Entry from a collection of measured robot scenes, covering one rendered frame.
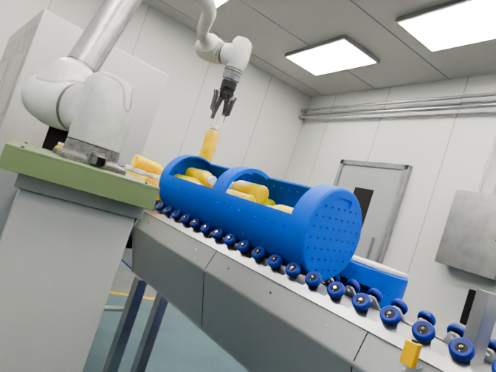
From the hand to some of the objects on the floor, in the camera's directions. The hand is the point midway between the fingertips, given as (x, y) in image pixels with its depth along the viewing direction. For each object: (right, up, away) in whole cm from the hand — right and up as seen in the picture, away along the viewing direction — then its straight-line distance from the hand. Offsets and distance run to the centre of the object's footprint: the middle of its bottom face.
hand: (216, 120), depth 185 cm
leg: (-43, -137, -9) cm, 144 cm away
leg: (-52, -133, -18) cm, 144 cm away
